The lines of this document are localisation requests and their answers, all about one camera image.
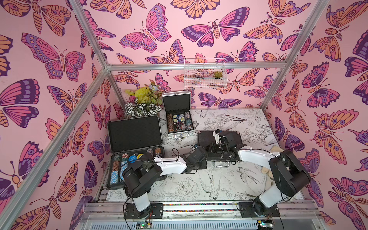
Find black medium poker case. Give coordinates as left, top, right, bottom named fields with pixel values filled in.
left=197, top=129, right=246, bottom=168

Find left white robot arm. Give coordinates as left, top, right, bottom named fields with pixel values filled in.
left=122, top=147, right=209, bottom=212

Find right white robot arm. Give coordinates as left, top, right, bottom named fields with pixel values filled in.
left=212, top=129, right=311, bottom=211

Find small silver poker case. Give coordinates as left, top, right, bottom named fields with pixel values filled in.
left=163, top=90, right=195, bottom=140

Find large black poker case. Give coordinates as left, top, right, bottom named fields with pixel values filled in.
left=106, top=116, right=167, bottom=190

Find beige work glove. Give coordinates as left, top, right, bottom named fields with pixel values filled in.
left=262, top=145, right=284, bottom=181

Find small green succulent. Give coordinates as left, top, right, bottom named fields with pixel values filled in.
left=213, top=71, right=223, bottom=78

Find striped leaf plant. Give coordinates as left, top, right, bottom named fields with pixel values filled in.
left=125, top=103, right=162, bottom=117

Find yellow-green leafy plant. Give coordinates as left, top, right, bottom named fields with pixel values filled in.
left=125, top=83, right=163, bottom=106

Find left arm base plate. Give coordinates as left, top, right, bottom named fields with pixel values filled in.
left=124, top=203, right=163, bottom=219

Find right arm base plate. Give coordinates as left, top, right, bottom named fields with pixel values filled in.
left=236, top=201, right=280, bottom=218

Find aluminium front rail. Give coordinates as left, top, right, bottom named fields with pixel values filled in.
left=77, top=200, right=328, bottom=230

